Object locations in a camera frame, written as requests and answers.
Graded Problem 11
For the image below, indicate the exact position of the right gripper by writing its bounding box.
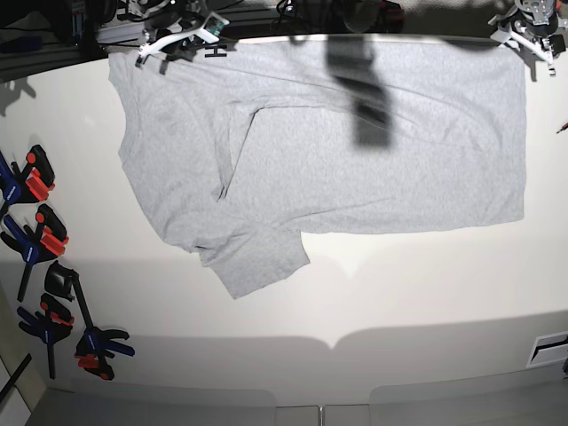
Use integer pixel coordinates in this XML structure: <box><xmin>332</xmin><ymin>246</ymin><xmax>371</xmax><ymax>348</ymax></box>
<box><xmin>146</xmin><ymin>11</ymin><xmax>204</xmax><ymax>43</ymax></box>

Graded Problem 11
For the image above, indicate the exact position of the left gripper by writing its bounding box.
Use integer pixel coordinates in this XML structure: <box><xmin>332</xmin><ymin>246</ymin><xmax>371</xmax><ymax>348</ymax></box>
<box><xmin>510</xmin><ymin>6</ymin><xmax>566</xmax><ymax>56</ymax></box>

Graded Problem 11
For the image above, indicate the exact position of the grey T-shirt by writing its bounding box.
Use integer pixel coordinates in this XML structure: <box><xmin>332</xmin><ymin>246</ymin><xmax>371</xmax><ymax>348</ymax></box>
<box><xmin>108</xmin><ymin>37</ymin><xmax>526</xmax><ymax>298</ymax></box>

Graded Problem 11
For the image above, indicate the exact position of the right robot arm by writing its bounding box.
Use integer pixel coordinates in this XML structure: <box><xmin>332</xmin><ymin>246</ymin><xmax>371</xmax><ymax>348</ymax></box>
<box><xmin>116</xmin><ymin>0</ymin><xmax>209</xmax><ymax>42</ymax></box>

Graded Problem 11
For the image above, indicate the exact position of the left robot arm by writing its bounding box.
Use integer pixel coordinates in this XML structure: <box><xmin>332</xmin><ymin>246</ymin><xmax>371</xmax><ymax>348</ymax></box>
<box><xmin>511</xmin><ymin>0</ymin><xmax>567</xmax><ymax>58</ymax></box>

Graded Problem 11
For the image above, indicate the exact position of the red screwdriver tip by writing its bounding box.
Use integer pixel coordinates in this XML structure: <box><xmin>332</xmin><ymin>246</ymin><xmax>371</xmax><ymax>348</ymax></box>
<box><xmin>556</xmin><ymin>123</ymin><xmax>568</xmax><ymax>134</ymax></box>

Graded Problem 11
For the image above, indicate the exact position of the top blue orange bar clamp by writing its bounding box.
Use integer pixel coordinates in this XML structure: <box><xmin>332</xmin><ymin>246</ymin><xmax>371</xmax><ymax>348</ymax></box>
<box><xmin>1</xmin><ymin>145</ymin><xmax>55</xmax><ymax>217</ymax></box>

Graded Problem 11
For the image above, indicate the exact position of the blue orange bar clamp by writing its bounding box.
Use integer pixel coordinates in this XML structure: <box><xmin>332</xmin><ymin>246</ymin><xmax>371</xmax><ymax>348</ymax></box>
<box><xmin>1</xmin><ymin>145</ymin><xmax>55</xmax><ymax>217</ymax></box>
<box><xmin>1</xmin><ymin>203</ymin><xmax>68</xmax><ymax>303</ymax></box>
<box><xmin>17</xmin><ymin>293</ymin><xmax>75</xmax><ymax>380</ymax></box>

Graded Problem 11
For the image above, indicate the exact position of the white label with black mark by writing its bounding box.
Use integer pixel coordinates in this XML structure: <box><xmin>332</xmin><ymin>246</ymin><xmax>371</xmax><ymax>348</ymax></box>
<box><xmin>526</xmin><ymin>331</ymin><xmax>567</xmax><ymax>368</ymax></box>

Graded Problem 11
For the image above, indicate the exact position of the long black bar clamp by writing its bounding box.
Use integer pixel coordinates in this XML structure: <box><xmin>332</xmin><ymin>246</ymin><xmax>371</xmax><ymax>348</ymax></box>
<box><xmin>44</xmin><ymin>261</ymin><xmax>135</xmax><ymax>381</ymax></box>

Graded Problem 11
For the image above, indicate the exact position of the black strip at table corner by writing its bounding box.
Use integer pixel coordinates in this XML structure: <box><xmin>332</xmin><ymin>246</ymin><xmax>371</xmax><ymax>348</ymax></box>
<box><xmin>0</xmin><ymin>353</ymin><xmax>32</xmax><ymax>404</ymax></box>

